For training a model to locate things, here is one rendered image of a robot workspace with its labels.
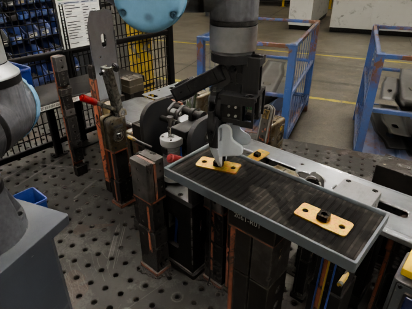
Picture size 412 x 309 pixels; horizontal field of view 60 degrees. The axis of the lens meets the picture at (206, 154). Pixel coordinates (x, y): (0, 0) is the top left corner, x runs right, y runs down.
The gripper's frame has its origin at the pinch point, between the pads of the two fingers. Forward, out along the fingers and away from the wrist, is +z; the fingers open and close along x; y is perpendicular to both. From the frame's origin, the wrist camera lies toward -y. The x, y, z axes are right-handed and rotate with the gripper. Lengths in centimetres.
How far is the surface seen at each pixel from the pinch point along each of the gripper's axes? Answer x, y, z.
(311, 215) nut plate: -8.8, 18.9, 1.8
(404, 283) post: -15.4, 32.2, 4.2
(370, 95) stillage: 207, 34, 52
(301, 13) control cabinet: 810, -112, 83
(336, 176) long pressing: 32.1, 21.7, 18.1
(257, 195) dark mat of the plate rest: -6.5, 9.5, 2.1
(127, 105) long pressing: 54, -59, 18
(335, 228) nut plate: -10.5, 22.6, 1.8
